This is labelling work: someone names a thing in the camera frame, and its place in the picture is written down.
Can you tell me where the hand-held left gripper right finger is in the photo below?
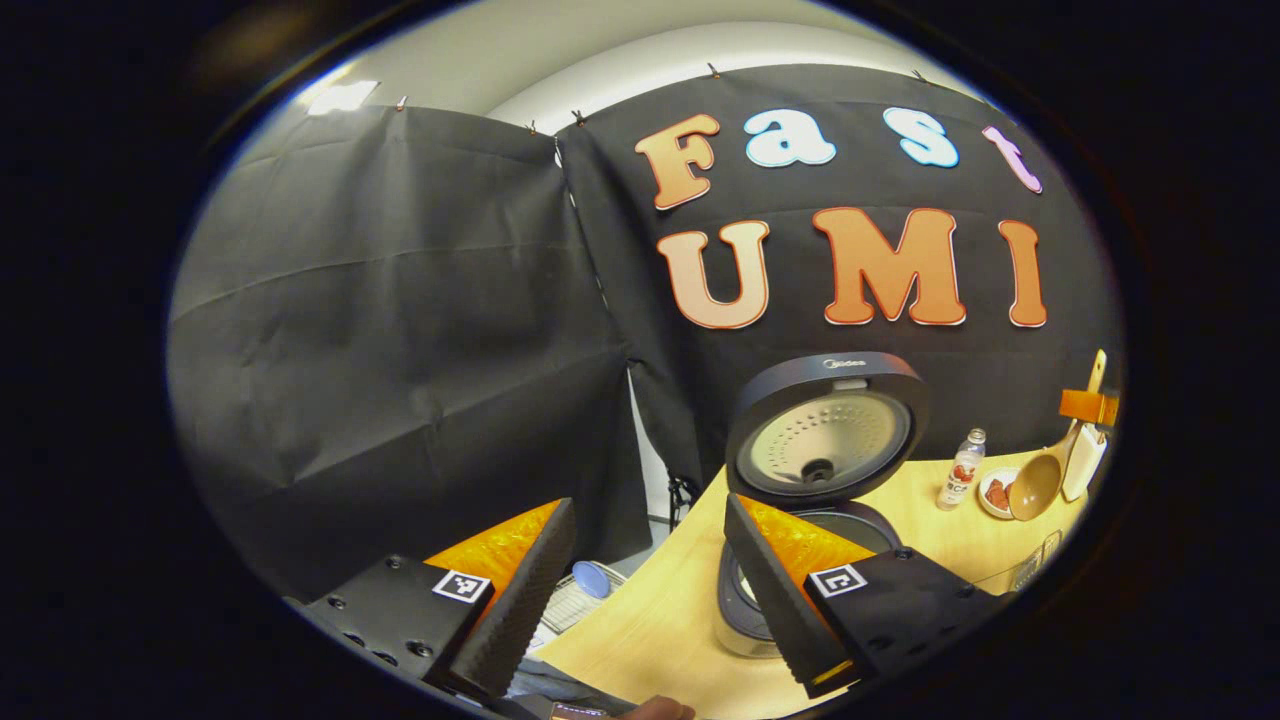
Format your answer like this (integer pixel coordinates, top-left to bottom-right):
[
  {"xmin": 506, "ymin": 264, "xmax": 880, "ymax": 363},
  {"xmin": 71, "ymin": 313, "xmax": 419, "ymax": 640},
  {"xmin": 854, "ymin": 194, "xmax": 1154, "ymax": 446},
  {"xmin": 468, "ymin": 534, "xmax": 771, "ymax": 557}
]
[{"xmin": 723, "ymin": 492, "xmax": 1013, "ymax": 701}]

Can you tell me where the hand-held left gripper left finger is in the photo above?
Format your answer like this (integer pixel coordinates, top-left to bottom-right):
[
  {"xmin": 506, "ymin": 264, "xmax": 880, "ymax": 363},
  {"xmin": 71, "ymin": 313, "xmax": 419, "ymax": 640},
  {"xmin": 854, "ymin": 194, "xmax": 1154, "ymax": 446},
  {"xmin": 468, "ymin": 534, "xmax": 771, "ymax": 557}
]
[{"xmin": 288, "ymin": 497, "xmax": 579, "ymax": 703}]

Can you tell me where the wooden spoon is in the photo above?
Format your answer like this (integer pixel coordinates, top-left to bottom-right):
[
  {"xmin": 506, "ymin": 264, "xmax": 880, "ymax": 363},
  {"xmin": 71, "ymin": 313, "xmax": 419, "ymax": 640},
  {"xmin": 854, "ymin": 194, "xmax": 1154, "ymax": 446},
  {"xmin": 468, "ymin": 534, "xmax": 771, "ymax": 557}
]
[{"xmin": 1007, "ymin": 348, "xmax": 1109, "ymax": 523}]

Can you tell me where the wire metal chopstick holder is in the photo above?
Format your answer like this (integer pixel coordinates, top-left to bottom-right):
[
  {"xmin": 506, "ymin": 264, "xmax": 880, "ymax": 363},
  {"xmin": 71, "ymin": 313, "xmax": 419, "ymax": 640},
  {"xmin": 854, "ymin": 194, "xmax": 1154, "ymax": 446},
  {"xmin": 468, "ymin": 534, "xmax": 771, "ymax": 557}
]
[{"xmin": 1010, "ymin": 530, "xmax": 1064, "ymax": 593}]

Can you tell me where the dark grey rice cooker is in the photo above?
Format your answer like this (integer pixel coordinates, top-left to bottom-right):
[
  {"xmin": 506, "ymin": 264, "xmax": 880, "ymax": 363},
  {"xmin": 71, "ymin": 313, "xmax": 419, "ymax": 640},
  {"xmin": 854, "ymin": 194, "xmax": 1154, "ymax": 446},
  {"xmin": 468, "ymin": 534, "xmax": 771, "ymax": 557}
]
[{"xmin": 715, "ymin": 350, "xmax": 931, "ymax": 661}]

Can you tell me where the white toaster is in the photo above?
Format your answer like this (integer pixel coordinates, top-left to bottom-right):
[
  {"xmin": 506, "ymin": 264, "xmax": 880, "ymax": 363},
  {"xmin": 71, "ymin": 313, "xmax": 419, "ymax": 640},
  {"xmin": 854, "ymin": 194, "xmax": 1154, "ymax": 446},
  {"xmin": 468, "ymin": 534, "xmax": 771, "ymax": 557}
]
[{"xmin": 1060, "ymin": 425, "xmax": 1109, "ymax": 503}]

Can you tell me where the white round plate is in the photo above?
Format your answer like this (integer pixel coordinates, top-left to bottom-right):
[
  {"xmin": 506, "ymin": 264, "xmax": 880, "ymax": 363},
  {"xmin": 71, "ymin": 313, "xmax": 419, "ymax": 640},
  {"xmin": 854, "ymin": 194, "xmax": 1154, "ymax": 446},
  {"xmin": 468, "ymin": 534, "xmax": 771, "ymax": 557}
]
[{"xmin": 977, "ymin": 466, "xmax": 1026, "ymax": 521}]

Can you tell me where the clear plastic drink bottle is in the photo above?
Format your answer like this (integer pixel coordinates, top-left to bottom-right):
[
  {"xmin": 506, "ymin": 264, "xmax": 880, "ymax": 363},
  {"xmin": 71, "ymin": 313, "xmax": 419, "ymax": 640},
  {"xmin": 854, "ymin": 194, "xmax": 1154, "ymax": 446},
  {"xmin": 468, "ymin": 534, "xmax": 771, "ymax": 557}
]
[{"xmin": 936, "ymin": 428, "xmax": 987, "ymax": 512}]

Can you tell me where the black backdrop cloth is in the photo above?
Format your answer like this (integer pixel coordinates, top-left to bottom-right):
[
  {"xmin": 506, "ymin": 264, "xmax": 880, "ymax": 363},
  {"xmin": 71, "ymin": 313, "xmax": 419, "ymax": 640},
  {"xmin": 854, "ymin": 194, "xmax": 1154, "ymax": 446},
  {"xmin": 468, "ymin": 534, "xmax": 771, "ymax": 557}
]
[{"xmin": 165, "ymin": 65, "xmax": 1126, "ymax": 601}]

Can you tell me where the wire rack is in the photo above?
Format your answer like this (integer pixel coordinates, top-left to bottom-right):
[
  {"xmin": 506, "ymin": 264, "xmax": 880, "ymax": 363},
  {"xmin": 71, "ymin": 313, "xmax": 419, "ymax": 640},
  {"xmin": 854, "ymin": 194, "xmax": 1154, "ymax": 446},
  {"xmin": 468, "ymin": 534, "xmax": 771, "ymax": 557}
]
[{"xmin": 540, "ymin": 570, "xmax": 631, "ymax": 636}]

